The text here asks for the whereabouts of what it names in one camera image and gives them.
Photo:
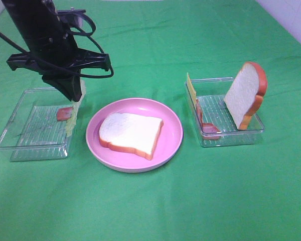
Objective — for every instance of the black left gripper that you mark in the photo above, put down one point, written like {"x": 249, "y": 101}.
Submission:
{"x": 62, "y": 64}

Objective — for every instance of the toy bacon strip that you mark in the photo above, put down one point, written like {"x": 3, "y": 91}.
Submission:
{"x": 64, "y": 114}
{"x": 206, "y": 127}

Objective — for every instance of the toy lettuce leaf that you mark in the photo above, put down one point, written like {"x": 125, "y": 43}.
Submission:
{"x": 71, "y": 122}

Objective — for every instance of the toy bread slice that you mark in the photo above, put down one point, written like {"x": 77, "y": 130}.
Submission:
{"x": 131, "y": 133}
{"x": 246, "y": 94}

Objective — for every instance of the yellow toy cheese slice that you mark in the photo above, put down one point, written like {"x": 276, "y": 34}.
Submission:
{"x": 191, "y": 90}

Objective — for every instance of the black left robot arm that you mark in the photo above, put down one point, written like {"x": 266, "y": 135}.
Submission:
{"x": 38, "y": 20}

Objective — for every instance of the clear plastic box left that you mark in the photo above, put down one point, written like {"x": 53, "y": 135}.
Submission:
{"x": 33, "y": 131}

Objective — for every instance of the clear plastic box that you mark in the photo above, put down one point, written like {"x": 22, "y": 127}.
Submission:
{"x": 33, "y": 131}
{"x": 210, "y": 93}

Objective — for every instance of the pink plate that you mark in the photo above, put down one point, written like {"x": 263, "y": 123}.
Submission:
{"x": 169, "y": 140}

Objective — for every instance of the clear plastic box right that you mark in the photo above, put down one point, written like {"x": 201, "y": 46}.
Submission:
{"x": 210, "y": 93}

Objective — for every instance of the green tablecloth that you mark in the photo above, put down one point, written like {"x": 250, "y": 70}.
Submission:
{"x": 225, "y": 193}

